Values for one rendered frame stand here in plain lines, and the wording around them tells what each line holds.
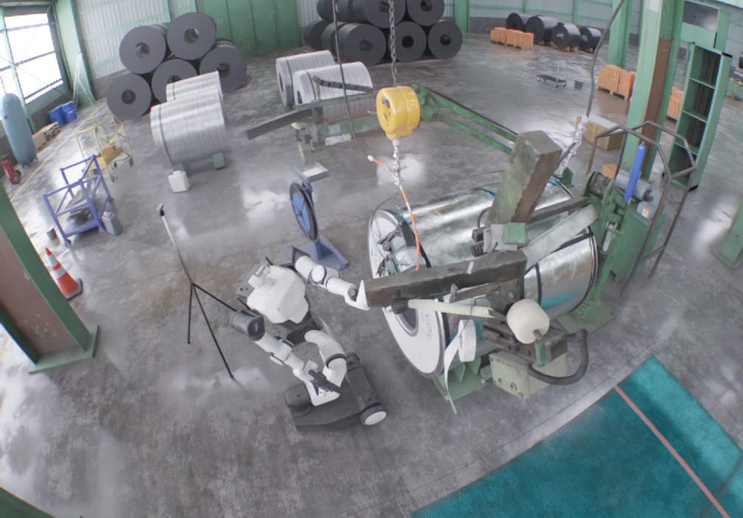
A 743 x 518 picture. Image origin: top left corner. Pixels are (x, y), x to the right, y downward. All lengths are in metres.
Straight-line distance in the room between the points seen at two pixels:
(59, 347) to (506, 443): 4.43
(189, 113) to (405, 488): 6.05
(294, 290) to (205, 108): 5.12
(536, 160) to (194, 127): 6.07
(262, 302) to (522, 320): 1.23
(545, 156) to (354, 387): 2.25
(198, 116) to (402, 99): 5.39
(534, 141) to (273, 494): 2.57
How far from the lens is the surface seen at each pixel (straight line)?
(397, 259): 1.87
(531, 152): 0.95
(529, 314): 1.08
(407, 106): 1.50
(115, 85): 13.20
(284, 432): 2.95
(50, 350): 4.77
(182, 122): 6.66
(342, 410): 2.76
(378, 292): 0.99
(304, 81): 6.83
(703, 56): 7.61
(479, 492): 2.73
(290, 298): 1.89
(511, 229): 0.86
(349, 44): 13.37
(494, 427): 2.93
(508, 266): 1.07
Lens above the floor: 2.60
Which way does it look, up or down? 37 degrees down
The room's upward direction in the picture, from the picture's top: 4 degrees counter-clockwise
